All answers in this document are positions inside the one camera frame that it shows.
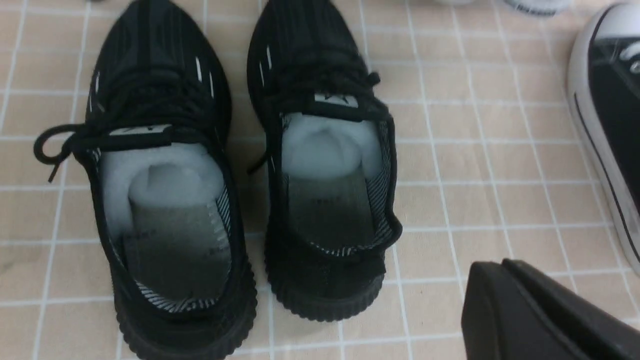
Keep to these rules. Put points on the black canvas sneaker left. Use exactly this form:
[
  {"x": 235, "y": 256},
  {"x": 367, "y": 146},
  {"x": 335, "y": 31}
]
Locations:
[{"x": 603, "y": 93}]

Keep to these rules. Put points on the black knit sneaker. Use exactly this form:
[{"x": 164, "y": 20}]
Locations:
[
  {"x": 166, "y": 205},
  {"x": 331, "y": 159}
]

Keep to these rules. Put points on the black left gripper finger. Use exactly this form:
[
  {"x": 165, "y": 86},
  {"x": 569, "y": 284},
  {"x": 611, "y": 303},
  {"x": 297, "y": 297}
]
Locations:
[{"x": 513, "y": 311}]

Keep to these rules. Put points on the navy canvas shoe right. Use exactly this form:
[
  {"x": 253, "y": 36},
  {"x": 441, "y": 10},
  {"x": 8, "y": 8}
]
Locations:
[{"x": 539, "y": 8}]

